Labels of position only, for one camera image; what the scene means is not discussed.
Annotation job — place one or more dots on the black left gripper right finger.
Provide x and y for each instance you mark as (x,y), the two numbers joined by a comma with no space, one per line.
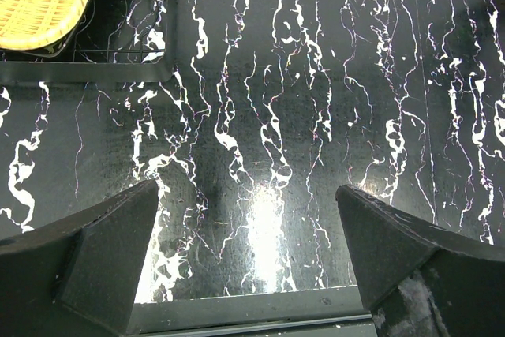
(418,279)

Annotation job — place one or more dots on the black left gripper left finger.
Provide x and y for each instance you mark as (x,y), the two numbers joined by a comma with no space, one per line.
(78,276)

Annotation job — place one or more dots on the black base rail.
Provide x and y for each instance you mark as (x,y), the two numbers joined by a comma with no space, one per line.
(205,316)

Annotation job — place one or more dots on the black wire dish rack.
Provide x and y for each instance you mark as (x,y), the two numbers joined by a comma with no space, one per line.
(115,41)

